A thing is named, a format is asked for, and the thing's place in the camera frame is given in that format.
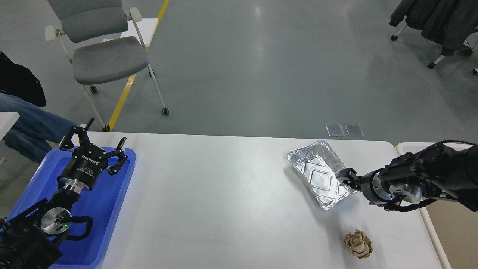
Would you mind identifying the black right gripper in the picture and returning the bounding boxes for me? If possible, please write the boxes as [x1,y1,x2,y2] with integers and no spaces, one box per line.
[337,168,392,206]

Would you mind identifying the white side table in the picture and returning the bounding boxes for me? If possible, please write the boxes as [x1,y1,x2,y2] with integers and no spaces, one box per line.
[0,112,19,140]

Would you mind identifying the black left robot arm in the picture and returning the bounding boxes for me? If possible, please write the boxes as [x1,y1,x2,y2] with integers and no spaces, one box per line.
[1,118,129,269]

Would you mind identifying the white board behind chair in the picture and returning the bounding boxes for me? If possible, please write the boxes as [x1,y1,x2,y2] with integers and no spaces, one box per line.
[102,18,159,48]

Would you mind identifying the blue plastic tray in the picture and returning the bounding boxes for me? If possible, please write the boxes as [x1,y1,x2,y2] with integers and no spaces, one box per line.
[8,148,136,269]

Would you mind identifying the left floor socket plate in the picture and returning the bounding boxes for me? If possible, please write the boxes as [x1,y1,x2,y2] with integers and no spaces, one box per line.
[325,124,345,137]

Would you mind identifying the crumpled brown paper ball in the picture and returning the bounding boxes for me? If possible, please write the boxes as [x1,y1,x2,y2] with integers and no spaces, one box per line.
[344,229,373,259]

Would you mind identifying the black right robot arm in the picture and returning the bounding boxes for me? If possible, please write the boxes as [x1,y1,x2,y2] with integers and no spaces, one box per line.
[337,140,478,212]

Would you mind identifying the seated person in jeans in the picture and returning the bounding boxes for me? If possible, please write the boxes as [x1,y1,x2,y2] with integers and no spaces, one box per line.
[0,52,77,164]

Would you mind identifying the grey office chair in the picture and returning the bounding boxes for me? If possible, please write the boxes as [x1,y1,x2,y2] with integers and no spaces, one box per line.
[44,0,170,132]

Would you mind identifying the aluminium foil tray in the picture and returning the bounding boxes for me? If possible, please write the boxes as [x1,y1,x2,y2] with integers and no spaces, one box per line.
[286,140,357,210]

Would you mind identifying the beige plastic bin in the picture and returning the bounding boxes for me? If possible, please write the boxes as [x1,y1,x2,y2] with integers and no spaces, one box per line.
[395,142,478,269]

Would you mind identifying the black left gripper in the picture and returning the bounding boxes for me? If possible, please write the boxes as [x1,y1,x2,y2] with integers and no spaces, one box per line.
[57,118,128,191]

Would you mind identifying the dark jackets on chair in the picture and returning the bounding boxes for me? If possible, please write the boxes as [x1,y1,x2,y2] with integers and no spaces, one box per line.
[389,0,478,69]

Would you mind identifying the floor socket plate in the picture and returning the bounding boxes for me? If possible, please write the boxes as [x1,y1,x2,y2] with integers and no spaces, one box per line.
[325,124,345,137]
[345,124,365,137]

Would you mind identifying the right floor socket plate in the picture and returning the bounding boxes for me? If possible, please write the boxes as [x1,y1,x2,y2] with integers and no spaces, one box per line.
[345,124,365,137]

